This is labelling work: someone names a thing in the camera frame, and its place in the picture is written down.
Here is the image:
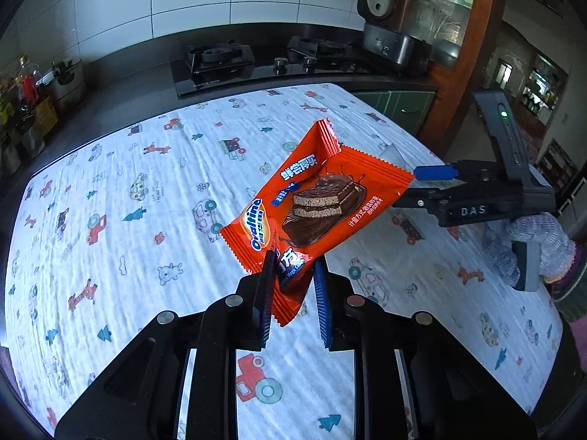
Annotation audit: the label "person's right forearm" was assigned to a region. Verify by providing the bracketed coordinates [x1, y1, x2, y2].
[543, 245, 587, 324]

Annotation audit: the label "yellow box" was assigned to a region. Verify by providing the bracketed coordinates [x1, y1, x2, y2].
[32, 96, 60, 133]

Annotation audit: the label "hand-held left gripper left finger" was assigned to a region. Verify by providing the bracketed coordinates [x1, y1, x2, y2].
[54, 250, 278, 440]

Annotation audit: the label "red lidded jar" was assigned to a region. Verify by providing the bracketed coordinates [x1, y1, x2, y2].
[16, 55, 42, 106]

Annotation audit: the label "steel pot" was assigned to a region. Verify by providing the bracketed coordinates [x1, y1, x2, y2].
[46, 57, 88, 104]

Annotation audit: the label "black kitchen counter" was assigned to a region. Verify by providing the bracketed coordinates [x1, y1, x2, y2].
[0, 41, 441, 179]

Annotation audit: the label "wooden glass cabinet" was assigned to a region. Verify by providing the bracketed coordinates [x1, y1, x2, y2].
[385, 0, 507, 143]

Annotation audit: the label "green cabinet doors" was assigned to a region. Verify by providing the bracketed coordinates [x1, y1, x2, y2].
[353, 91, 436, 136]

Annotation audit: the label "person's right hand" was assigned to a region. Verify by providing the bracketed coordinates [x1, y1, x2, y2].
[481, 212, 576, 287]

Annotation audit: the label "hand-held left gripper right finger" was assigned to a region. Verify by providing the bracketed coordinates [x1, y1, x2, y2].
[313, 257, 538, 440]

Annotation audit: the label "printed white tablecloth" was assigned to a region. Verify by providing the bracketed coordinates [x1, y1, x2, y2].
[4, 83, 564, 440]

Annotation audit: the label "black rice cooker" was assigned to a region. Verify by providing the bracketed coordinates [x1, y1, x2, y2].
[358, 0, 432, 76]

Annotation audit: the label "black gas stove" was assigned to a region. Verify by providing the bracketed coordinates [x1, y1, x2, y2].
[171, 34, 368, 98]

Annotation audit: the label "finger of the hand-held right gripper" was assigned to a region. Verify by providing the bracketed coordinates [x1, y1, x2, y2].
[413, 159, 505, 186]
[392, 186, 459, 215]

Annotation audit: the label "orange snack packet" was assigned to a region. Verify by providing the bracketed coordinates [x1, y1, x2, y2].
[220, 118, 415, 328]

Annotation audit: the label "background shelf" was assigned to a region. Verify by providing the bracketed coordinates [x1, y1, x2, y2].
[523, 52, 569, 124]

